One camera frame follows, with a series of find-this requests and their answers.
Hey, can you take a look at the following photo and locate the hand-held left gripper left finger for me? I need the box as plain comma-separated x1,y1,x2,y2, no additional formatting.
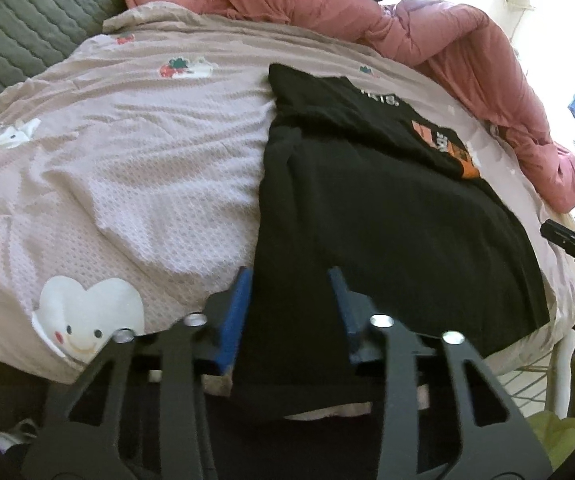
22,267,253,480

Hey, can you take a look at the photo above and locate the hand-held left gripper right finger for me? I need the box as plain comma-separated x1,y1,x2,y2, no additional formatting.
327,266,553,480

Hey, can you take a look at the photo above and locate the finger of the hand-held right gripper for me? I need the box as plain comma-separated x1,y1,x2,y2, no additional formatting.
540,219,575,273

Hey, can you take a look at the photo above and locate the black sweater with orange cuffs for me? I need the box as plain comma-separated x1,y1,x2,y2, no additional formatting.
232,62,551,421

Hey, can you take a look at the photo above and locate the yellow-green cloth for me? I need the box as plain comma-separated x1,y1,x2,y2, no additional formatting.
525,409,575,480

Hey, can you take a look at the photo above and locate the pale pink printed blanket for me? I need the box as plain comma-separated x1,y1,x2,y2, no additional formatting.
0,2,575,421

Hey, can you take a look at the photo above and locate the pink quilt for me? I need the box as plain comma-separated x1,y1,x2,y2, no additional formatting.
120,0,575,213

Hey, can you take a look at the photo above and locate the white bed frame leg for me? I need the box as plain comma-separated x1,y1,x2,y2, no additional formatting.
549,330,575,417

